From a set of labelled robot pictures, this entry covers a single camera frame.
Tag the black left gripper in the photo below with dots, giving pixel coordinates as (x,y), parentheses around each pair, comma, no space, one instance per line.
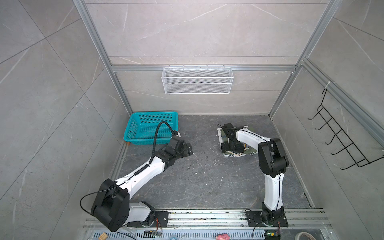
(187,150)

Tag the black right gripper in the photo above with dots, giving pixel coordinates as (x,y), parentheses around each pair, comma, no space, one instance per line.
(224,147)

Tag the olive green tank top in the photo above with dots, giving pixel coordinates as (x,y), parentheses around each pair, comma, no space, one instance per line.
(245,150)

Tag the white navy-trimmed tank top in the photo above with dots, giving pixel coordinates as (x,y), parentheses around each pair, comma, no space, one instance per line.
(221,135)

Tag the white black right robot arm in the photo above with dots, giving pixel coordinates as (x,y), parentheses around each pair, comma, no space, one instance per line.
(273,164)

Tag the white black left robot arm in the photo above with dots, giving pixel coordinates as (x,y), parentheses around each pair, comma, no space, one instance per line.
(112,206)

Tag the teal plastic basket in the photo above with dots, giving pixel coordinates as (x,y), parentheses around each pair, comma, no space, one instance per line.
(141,127)

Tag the pink small object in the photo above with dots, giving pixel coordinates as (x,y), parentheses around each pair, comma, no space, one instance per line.
(223,237)

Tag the green circuit board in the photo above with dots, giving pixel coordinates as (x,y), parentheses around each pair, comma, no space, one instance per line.
(272,235)

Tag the white tape roll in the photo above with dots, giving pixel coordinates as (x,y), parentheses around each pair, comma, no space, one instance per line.
(308,236)

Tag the small wooden block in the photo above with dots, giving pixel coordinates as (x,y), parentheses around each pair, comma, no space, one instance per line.
(103,236)

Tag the white wire mesh shelf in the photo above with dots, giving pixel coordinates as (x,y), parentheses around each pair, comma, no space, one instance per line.
(197,80)

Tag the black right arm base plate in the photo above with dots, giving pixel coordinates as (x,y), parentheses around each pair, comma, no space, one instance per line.
(266,218)

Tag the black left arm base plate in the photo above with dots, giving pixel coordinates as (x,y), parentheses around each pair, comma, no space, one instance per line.
(155,219)

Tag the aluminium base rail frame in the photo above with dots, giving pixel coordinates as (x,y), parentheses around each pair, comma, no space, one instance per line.
(206,224)

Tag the black wire hook rack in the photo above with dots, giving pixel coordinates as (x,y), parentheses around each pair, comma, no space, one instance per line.
(340,135)

